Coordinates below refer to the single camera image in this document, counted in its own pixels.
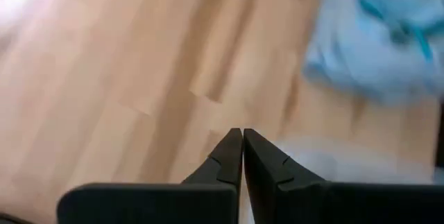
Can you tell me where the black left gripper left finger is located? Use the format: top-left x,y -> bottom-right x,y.
57,128 -> 243,224

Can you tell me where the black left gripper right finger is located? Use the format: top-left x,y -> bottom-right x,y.
244,129 -> 444,224

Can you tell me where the light blue crumpled cloth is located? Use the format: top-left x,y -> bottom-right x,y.
303,0 -> 444,105

